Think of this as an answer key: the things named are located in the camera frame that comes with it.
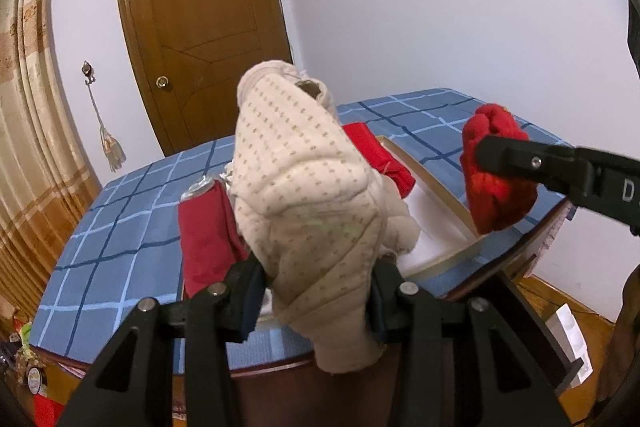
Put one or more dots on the brown wooden door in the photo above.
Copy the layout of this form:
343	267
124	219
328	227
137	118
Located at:
200	7

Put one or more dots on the blue checked tablecloth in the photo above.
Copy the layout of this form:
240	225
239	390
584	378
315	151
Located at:
125	232

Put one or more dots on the beige patterned curtain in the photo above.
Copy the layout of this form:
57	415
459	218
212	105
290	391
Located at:
30	107

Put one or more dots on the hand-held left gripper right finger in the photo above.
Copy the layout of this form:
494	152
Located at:
380	317

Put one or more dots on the white cardboard box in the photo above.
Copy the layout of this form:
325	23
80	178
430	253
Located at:
570	332

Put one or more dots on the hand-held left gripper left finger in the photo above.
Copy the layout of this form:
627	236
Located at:
252	307

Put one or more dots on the cream dotted underwear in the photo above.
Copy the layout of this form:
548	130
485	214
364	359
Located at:
305	207

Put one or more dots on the white tray with wooden rim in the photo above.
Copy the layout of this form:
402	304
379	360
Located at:
430	227

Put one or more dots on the dark wooden dresser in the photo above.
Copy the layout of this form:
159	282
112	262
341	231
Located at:
300	397

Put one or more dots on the bright red underwear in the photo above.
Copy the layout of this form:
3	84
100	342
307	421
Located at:
390	167
495	202

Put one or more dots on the brass door knob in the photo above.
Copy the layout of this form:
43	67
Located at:
162	82

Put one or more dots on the person's brown clothing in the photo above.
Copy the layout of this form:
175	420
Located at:
627	332

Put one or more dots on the dark red underwear grey waistband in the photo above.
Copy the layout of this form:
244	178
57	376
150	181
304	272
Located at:
205	237

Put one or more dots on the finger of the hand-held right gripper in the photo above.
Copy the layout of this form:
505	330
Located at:
520	159

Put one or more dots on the red box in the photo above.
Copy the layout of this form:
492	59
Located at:
47	409

